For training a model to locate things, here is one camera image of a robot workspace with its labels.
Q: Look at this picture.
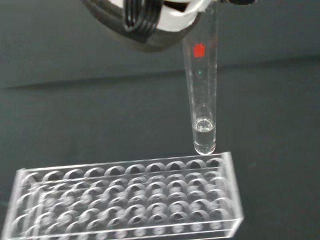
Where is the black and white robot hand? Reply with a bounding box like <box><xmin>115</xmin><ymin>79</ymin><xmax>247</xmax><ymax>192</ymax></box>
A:
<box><xmin>79</xmin><ymin>0</ymin><xmax>256</xmax><ymax>55</ymax></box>

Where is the clear plastic test tube rack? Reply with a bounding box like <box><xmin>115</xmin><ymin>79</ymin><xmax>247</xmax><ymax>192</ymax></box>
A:
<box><xmin>0</xmin><ymin>150</ymin><xmax>245</xmax><ymax>240</ymax></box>

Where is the black bench cloth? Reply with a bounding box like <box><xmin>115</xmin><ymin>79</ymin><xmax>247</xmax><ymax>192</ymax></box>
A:
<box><xmin>0</xmin><ymin>0</ymin><xmax>320</xmax><ymax>240</ymax></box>

